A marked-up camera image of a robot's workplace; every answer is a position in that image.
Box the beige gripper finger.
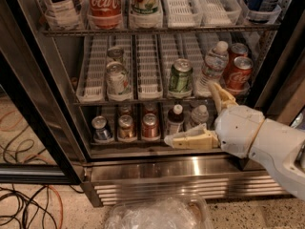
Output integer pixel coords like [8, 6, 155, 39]
[164, 124, 219, 150]
[208, 81, 236, 114]

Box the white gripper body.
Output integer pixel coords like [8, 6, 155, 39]
[215, 105, 265, 158]

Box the blue pepsi can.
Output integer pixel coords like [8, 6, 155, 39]
[91, 115, 112, 142]

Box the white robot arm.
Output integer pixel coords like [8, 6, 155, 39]
[164, 81, 305, 200]

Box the red coca-cola can front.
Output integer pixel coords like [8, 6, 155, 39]
[225, 56, 253, 91]

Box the red coca-cola can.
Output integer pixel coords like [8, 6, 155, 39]
[223, 43, 249, 75]
[225, 56, 253, 91]

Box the clear water bottle middle shelf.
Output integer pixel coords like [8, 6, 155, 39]
[199, 41, 229, 93]

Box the green can middle shelf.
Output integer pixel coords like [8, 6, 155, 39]
[169, 58, 193, 94]

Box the red coca-cola can rear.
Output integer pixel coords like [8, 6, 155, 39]
[223, 43, 249, 75]

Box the right glass fridge door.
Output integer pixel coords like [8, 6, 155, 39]
[247, 12, 305, 125]

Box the red soda can front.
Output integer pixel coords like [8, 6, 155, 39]
[142, 114, 158, 138]

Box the red soda can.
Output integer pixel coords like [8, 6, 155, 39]
[143, 103, 158, 115]
[142, 114, 158, 138]

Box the red soda can rear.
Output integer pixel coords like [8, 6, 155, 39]
[143, 103, 158, 115]

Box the gold soda can front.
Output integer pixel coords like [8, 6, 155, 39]
[118, 114, 135, 139]

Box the gold soda can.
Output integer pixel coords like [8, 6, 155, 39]
[118, 114, 135, 139]
[118, 105, 132, 115]

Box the gold soda can rear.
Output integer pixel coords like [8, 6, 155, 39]
[118, 105, 132, 115]

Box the steel fridge base grille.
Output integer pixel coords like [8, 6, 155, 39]
[81, 154, 286, 207]

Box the white patterned can front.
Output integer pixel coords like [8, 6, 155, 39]
[106, 61, 130, 95]

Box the white patterned can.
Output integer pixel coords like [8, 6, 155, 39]
[107, 46, 124, 63]
[106, 61, 130, 95]

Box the white patterned can rear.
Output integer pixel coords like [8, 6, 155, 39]
[107, 46, 124, 63]

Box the coca-cola bottle top shelf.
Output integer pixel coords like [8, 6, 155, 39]
[89, 0, 122, 29]

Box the open glass fridge door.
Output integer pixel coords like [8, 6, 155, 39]
[0, 0, 87, 184]

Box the white tea bottle top shelf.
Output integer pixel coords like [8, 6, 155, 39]
[43, 0, 84, 31]

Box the small clear water bottle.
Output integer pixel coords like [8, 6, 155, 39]
[189, 105, 209, 128]

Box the dark drink bottle white cap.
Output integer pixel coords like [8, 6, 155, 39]
[167, 104, 184, 135]

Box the white empty tray middle centre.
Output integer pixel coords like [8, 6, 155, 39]
[135, 34, 163, 100]

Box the white empty tray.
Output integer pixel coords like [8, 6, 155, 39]
[76, 36, 108, 103]
[163, 0, 202, 29]
[199, 0, 241, 26]
[135, 34, 163, 100]

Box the clear plastic bag bin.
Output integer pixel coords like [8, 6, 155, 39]
[103, 194, 214, 229]

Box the white empty tray top right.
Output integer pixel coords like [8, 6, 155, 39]
[199, 0, 241, 26]

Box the green white soda bottle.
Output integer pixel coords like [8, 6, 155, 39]
[129, 0, 162, 17]

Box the white empty tray middle left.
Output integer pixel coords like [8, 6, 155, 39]
[76, 36, 108, 103]

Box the orange cable on floor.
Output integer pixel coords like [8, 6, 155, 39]
[0, 109, 65, 229]

